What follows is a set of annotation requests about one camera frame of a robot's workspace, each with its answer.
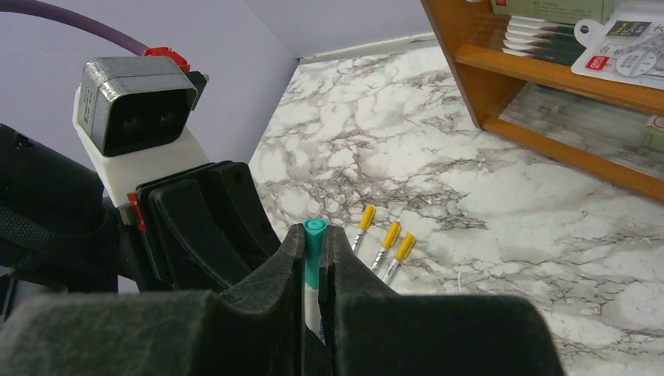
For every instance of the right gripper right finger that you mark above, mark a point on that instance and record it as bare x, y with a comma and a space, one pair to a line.
372, 330

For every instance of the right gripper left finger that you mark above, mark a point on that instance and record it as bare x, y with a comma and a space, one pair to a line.
254, 328

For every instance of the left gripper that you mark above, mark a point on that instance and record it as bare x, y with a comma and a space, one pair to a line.
214, 230

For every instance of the grey pen purple end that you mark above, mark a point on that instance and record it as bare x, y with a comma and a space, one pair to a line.
400, 256

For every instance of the teal pen cap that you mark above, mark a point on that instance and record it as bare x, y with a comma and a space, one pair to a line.
314, 229

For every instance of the grey pen teal end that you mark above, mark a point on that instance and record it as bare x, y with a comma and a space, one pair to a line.
389, 239

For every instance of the grey pen green end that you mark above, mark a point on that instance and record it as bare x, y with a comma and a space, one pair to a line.
313, 316

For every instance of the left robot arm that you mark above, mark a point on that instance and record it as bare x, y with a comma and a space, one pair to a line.
57, 228

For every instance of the orange wooden shelf rack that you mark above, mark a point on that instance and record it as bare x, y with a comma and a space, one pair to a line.
489, 80

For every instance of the small white box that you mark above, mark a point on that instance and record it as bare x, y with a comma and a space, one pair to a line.
652, 135

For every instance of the white green box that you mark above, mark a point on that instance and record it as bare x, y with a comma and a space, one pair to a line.
559, 11

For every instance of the white printed card package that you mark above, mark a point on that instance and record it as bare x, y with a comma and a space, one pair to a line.
627, 48

